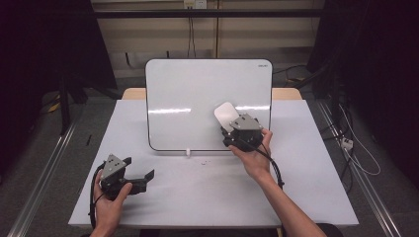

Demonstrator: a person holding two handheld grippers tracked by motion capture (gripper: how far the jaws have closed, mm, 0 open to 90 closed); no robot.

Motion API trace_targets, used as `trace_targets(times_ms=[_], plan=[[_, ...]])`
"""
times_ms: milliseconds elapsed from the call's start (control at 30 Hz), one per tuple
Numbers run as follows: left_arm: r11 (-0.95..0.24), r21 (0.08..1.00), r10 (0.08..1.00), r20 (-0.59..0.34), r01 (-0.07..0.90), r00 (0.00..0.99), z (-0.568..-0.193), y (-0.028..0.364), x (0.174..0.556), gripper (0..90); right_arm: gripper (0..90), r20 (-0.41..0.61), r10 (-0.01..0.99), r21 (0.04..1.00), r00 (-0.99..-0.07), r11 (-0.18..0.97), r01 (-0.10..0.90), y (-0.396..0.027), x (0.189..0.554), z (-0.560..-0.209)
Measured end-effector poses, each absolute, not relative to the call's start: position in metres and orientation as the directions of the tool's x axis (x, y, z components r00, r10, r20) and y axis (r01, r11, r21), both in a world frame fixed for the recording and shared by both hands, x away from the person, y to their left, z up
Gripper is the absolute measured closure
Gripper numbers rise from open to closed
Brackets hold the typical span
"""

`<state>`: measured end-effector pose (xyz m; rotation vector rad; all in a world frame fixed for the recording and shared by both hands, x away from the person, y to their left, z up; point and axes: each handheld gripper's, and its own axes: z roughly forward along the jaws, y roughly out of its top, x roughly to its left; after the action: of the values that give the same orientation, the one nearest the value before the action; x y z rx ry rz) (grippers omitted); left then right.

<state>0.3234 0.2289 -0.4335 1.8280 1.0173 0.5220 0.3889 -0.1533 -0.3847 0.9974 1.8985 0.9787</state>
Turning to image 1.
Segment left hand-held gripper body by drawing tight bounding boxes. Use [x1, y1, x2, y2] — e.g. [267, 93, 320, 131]
[98, 153, 148, 201]

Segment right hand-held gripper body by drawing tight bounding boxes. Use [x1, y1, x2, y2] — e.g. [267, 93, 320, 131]
[221, 113, 265, 153]

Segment white whiteboard eraser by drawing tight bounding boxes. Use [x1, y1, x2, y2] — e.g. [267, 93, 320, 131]
[213, 101, 241, 133]

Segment white whiteboard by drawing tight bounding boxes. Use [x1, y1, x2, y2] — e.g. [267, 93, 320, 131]
[144, 58, 274, 153]

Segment person's right hand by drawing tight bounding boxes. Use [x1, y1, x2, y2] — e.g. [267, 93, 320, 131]
[228, 128, 275, 183]

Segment person's left hand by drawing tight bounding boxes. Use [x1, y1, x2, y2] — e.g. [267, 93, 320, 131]
[92, 179, 133, 231]

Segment wooden table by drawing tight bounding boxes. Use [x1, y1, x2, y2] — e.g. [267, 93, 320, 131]
[122, 87, 303, 102]

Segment black metal stand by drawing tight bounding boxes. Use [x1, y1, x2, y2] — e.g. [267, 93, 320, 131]
[58, 73, 91, 136]

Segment white power strip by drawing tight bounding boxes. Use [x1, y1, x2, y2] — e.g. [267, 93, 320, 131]
[340, 136, 355, 151]

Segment black horizontal metal bar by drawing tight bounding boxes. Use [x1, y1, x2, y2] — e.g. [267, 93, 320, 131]
[93, 8, 323, 20]

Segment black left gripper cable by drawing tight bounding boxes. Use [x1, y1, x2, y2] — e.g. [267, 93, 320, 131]
[88, 163, 107, 229]

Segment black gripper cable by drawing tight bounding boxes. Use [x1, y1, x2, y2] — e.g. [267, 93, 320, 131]
[88, 163, 107, 229]
[253, 144, 286, 191]

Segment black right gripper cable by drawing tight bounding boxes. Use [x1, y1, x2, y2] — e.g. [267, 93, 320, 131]
[253, 144, 286, 191]

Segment aluminium floor rail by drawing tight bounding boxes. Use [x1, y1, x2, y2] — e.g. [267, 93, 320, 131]
[6, 122, 77, 237]
[316, 99, 402, 237]

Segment black floor cable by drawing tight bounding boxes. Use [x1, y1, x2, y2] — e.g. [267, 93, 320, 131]
[273, 64, 308, 76]

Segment black hanging wall cable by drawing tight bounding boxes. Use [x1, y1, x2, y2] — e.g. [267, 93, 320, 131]
[187, 8, 198, 59]

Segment white floor cable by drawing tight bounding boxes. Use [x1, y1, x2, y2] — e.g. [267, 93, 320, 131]
[338, 104, 382, 177]

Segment wall power outlet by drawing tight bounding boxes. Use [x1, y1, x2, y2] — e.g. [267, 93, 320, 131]
[183, 0, 209, 10]

